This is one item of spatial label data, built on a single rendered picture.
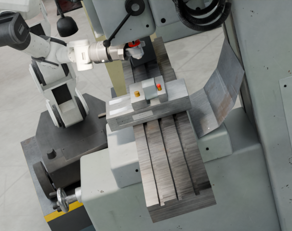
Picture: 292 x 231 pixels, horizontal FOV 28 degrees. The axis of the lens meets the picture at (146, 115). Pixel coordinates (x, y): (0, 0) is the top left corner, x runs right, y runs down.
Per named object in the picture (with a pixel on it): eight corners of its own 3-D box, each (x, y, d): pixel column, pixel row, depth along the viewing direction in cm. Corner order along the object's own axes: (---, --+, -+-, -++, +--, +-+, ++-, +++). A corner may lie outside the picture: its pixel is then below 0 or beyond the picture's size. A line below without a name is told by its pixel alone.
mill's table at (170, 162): (152, 223, 200) (146, 207, 196) (123, 62, 304) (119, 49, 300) (216, 204, 199) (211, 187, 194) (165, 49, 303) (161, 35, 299)
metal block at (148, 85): (146, 100, 237) (142, 88, 234) (145, 92, 242) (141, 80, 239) (158, 96, 237) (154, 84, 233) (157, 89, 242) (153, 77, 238)
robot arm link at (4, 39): (8, 53, 240) (-15, 44, 228) (8, 33, 242) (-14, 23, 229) (30, 48, 235) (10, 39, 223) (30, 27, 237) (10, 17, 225)
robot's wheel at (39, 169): (43, 185, 313) (29, 157, 302) (52, 181, 314) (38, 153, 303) (50, 206, 296) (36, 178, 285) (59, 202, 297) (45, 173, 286)
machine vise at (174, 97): (111, 132, 239) (102, 111, 233) (110, 112, 252) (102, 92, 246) (192, 108, 236) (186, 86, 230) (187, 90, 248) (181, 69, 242)
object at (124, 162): (118, 190, 239) (109, 168, 232) (113, 142, 268) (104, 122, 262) (234, 155, 236) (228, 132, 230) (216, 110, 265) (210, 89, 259)
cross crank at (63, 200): (58, 221, 259) (48, 202, 253) (58, 203, 269) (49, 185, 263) (92, 210, 258) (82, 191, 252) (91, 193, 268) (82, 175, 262)
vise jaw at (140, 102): (133, 111, 234) (131, 103, 232) (131, 92, 247) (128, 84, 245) (148, 107, 234) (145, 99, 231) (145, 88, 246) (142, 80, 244)
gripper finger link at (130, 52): (142, 53, 222) (127, 55, 225) (140, 46, 221) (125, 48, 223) (141, 55, 221) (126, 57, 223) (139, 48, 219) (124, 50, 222)
